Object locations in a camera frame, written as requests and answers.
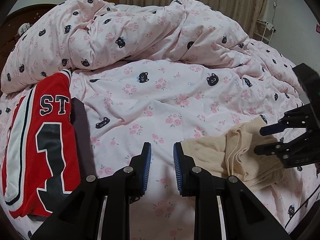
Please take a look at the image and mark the cat print quilt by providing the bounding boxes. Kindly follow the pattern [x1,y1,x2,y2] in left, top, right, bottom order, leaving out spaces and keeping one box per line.
[0,0,253,94]

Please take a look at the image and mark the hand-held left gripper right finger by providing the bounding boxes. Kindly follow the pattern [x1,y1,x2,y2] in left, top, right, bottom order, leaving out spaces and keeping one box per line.
[173,141,293,240]

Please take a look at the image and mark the dark wooden headboard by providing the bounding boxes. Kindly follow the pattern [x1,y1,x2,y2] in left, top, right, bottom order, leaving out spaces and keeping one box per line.
[0,4,60,55]

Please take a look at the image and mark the red jersey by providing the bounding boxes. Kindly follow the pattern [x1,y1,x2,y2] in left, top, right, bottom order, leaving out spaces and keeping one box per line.
[1,69,82,219]

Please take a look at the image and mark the grey garment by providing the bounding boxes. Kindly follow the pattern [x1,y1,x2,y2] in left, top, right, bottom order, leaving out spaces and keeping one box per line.
[27,97,97,222]

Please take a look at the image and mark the cat print bed sheet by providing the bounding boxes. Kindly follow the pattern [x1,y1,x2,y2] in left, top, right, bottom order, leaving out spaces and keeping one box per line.
[0,39,312,240]

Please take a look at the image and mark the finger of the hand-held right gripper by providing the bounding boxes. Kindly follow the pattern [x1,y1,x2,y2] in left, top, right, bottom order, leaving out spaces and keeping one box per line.
[259,106,313,137]
[254,130,312,160]

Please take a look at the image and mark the white charger with cable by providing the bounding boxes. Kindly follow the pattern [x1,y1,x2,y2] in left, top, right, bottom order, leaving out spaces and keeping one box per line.
[17,23,32,36]

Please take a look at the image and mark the white shelf rack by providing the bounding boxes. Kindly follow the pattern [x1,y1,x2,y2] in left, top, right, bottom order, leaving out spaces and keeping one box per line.
[252,19,277,47]

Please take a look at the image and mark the beige pants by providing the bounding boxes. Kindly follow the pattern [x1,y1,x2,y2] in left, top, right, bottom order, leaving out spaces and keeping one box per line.
[180,116,285,187]

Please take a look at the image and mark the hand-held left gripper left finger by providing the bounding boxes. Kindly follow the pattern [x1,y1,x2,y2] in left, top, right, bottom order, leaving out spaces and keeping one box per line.
[30,142,152,240]

